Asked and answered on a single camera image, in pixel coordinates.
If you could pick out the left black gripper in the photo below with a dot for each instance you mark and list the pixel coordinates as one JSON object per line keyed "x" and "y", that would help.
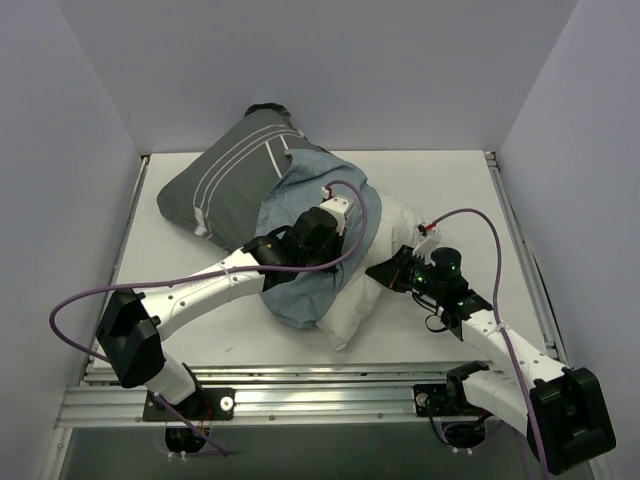
{"x": 329, "y": 232}

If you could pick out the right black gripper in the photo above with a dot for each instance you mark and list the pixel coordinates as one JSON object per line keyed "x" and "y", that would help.
{"x": 403, "y": 266}

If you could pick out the white pillow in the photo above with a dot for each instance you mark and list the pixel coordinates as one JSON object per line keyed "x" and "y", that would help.
{"x": 398, "y": 226}

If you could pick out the pillowcase grey outside blue inside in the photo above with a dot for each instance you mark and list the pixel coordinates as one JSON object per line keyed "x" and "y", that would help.
{"x": 263, "y": 174}

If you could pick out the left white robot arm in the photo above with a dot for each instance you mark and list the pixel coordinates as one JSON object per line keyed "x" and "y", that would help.
{"x": 136, "y": 321}

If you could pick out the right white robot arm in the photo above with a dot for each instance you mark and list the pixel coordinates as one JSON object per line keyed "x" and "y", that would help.
{"x": 560, "y": 410}

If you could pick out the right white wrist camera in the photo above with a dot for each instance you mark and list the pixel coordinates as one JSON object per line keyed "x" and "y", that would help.
{"x": 430, "y": 238}

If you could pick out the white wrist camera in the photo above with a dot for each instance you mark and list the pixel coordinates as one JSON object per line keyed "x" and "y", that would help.
{"x": 430, "y": 238}
{"x": 336, "y": 205}

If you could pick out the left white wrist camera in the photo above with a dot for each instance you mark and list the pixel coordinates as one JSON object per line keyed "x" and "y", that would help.
{"x": 336, "y": 205}

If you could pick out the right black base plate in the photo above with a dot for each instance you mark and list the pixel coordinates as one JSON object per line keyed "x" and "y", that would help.
{"x": 432, "y": 399}

